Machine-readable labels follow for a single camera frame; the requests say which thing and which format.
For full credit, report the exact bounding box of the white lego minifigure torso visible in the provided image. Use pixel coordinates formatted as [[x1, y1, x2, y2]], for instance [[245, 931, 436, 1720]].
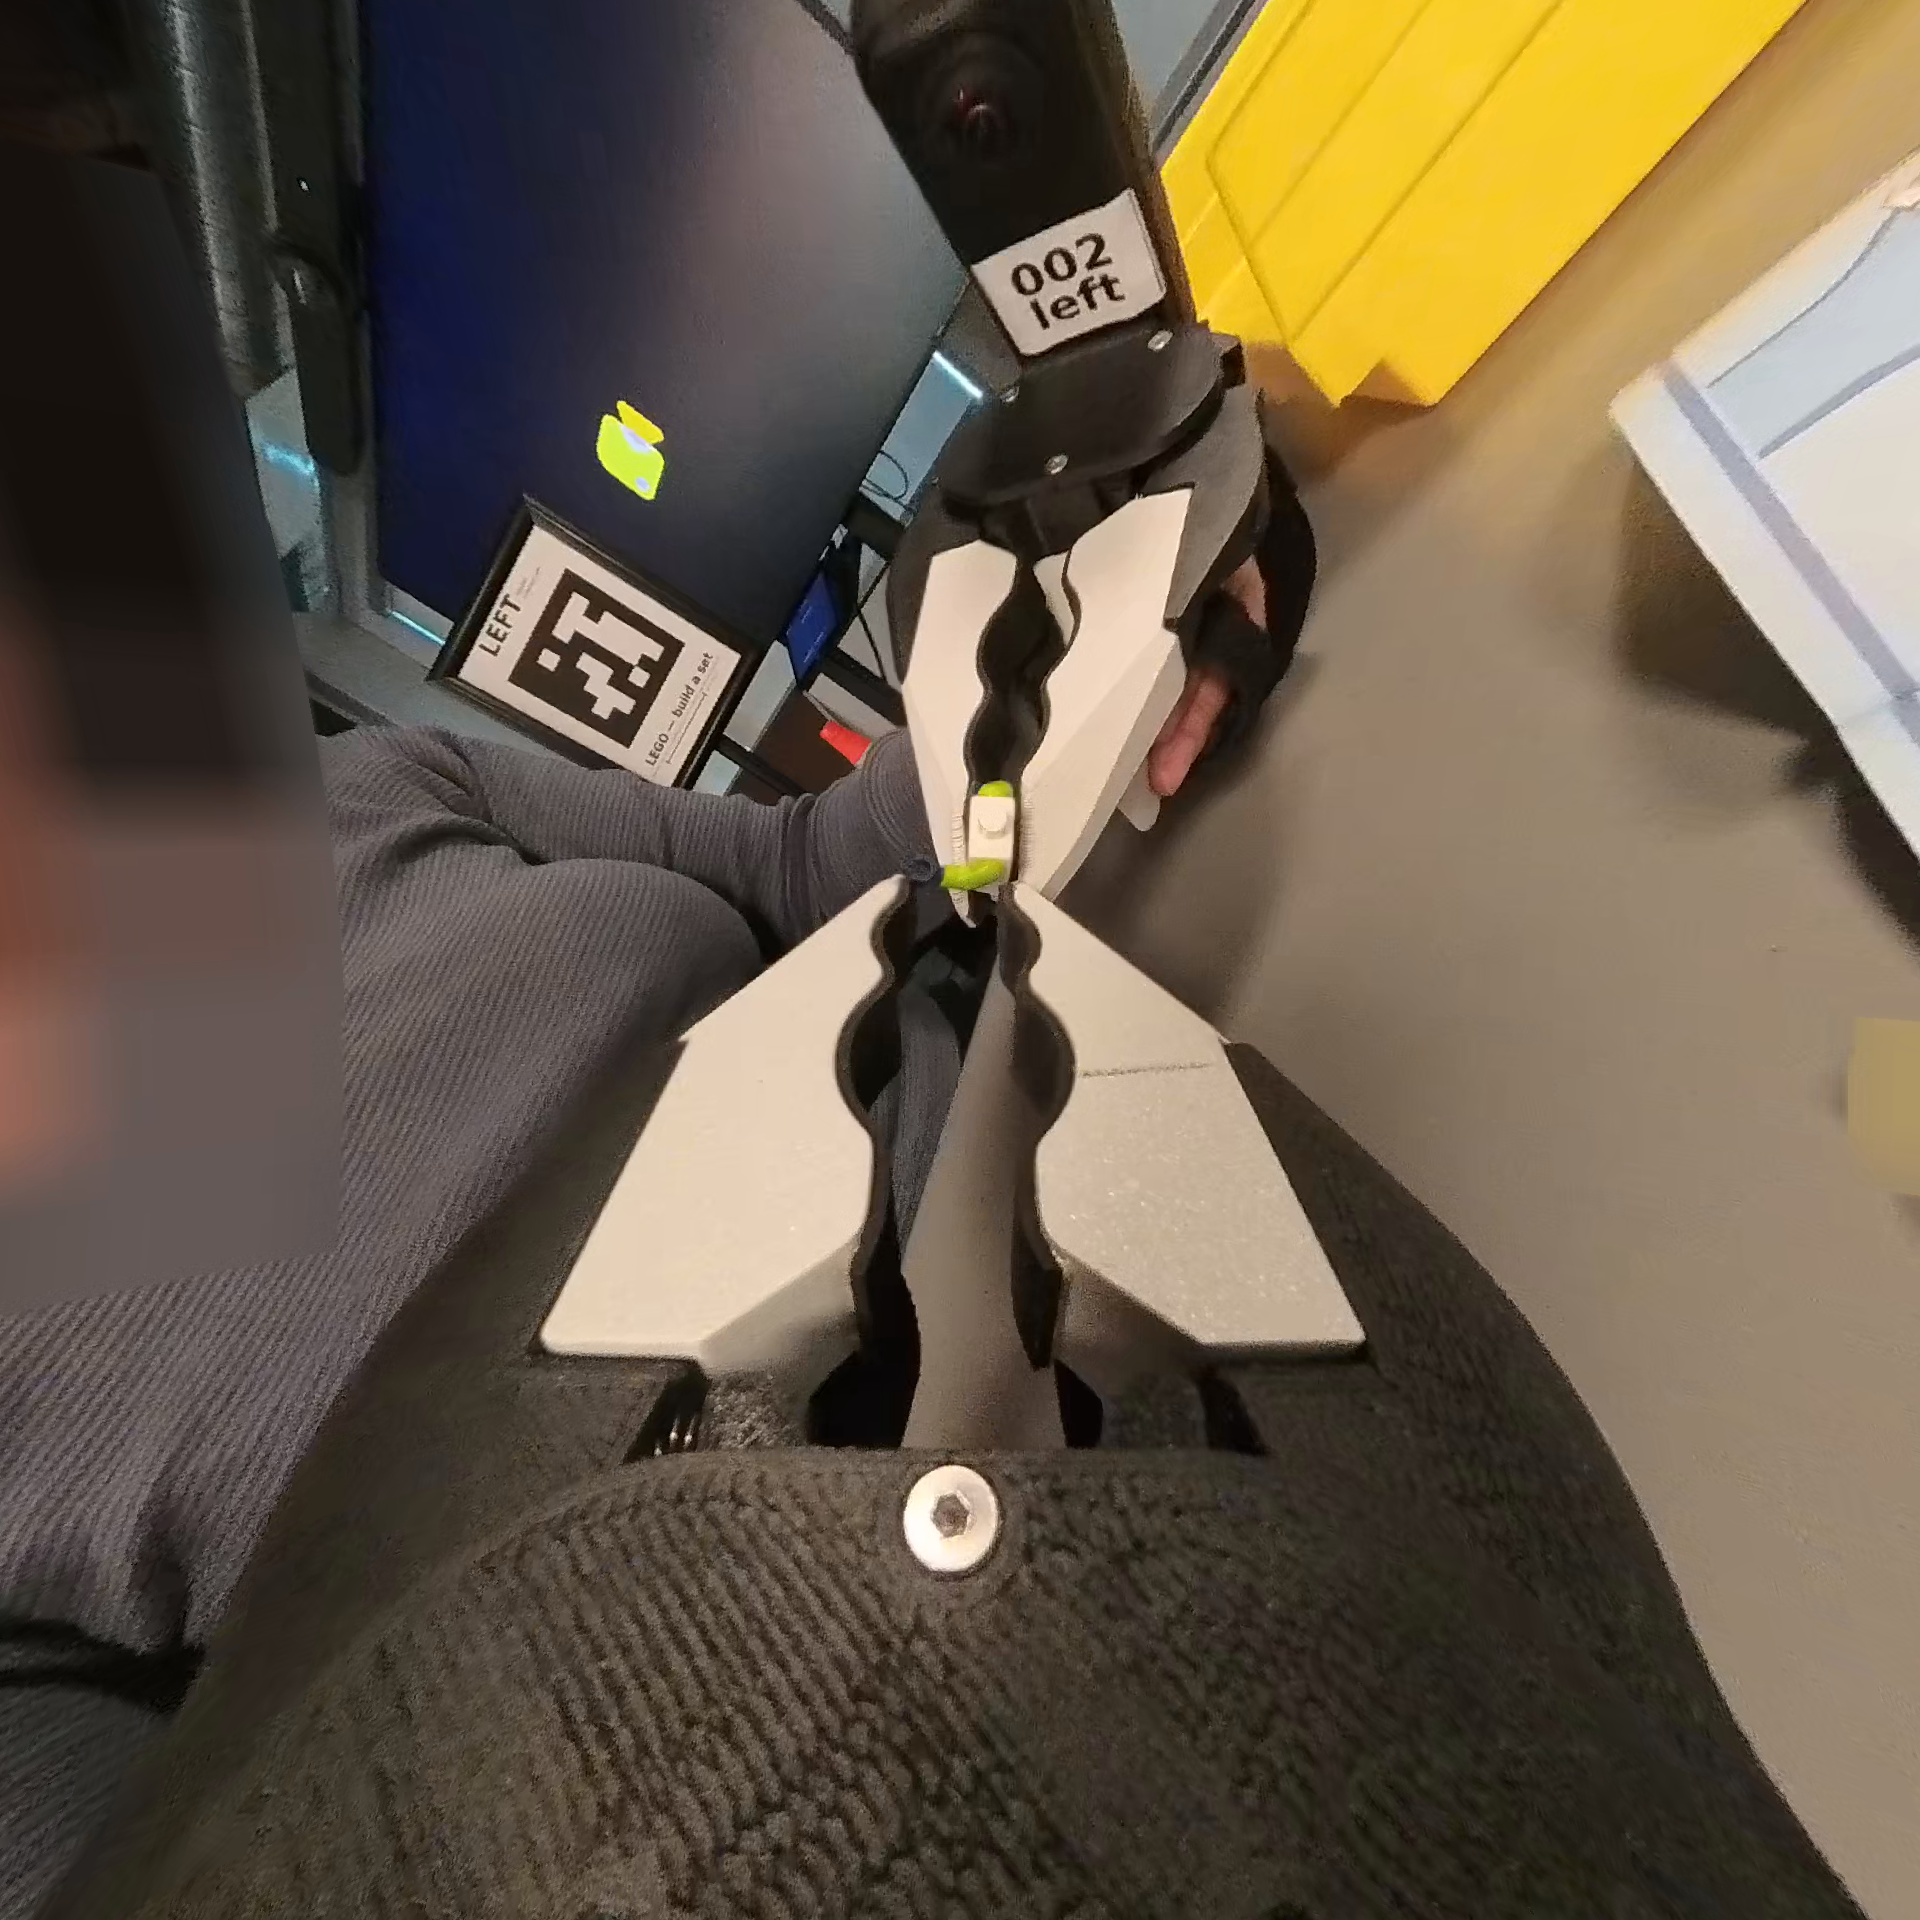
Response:
[[909, 777, 1024, 897]]

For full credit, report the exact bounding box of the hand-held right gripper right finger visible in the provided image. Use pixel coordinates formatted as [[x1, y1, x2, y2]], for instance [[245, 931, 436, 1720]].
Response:
[[992, 886, 1373, 1371]]

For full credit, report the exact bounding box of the small blue screen device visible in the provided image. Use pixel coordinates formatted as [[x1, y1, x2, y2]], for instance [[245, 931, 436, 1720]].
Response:
[[782, 561, 853, 679]]

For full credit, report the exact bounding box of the lego instruction booklet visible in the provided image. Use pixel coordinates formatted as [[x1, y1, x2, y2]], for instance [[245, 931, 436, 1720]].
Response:
[[1609, 149, 1920, 933]]

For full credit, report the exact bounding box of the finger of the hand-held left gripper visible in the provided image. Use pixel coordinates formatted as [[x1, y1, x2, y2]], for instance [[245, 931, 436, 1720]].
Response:
[[1014, 496, 1194, 902], [902, 542, 1029, 891]]

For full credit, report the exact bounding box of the framed black-white marker sign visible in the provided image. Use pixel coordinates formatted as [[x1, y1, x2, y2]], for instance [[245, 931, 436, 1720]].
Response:
[[430, 496, 765, 789]]

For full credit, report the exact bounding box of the yellow plastic bin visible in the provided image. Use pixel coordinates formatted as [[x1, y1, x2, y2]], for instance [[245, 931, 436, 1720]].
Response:
[[1158, 0, 1814, 413]]

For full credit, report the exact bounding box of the grey corrugated pipe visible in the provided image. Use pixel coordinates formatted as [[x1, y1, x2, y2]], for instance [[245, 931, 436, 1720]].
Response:
[[151, 0, 303, 394]]

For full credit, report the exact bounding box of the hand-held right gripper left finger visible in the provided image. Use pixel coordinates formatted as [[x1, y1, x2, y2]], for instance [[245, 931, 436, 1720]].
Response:
[[534, 878, 918, 1371]]

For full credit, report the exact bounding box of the person's left forearm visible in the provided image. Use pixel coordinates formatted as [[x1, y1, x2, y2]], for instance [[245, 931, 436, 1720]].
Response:
[[324, 730, 942, 967]]

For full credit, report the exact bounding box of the black monitor screen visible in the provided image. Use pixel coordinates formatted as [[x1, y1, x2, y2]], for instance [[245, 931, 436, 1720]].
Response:
[[356, 0, 981, 650]]

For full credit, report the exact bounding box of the person's left hand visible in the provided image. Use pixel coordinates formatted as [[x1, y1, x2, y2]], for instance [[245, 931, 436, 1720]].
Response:
[[1146, 559, 1269, 800]]

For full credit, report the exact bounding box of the person's grey sweater torso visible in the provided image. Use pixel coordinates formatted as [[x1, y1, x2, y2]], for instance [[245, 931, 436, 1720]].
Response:
[[0, 856, 770, 1920]]

